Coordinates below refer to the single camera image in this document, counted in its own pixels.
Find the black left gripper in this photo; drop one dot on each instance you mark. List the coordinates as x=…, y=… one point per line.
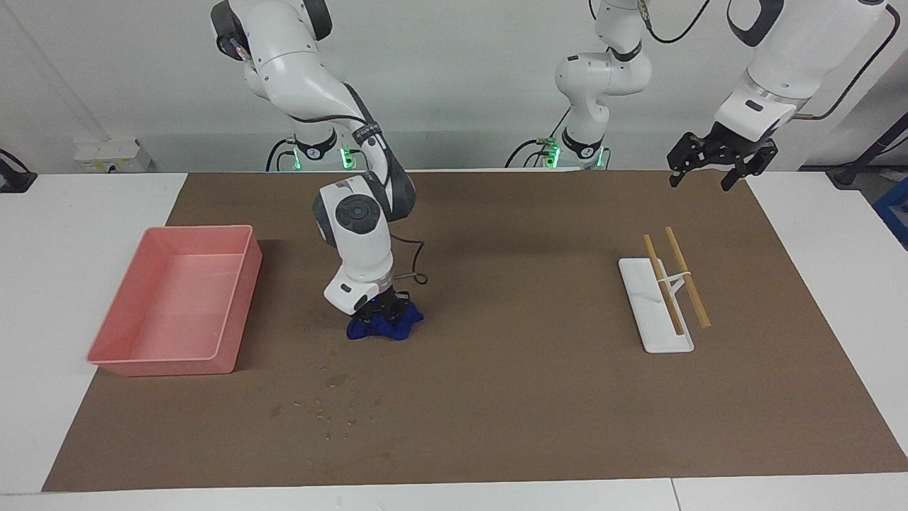
x=734, y=147

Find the blue towel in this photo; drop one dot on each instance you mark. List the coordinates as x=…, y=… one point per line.
x=386, y=330

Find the brown table mat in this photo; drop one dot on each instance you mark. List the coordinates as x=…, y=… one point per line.
x=532, y=390

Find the white rack with wooden rods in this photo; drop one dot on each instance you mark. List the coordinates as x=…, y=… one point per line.
x=649, y=312

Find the black stand leg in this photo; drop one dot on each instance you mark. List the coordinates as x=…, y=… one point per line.
x=869, y=152

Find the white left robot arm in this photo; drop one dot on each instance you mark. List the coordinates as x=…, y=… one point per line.
x=787, y=57

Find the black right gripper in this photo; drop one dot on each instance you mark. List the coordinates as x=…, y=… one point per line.
x=386, y=304

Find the wooden rack rod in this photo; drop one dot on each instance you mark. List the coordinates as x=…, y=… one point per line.
x=667, y=298
x=699, y=305

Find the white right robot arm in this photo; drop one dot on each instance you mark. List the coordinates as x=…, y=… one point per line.
x=358, y=234

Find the black clamp mount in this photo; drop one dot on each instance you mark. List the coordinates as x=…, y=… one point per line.
x=14, y=177

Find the pink plastic bin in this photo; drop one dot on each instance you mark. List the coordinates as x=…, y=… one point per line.
x=177, y=305

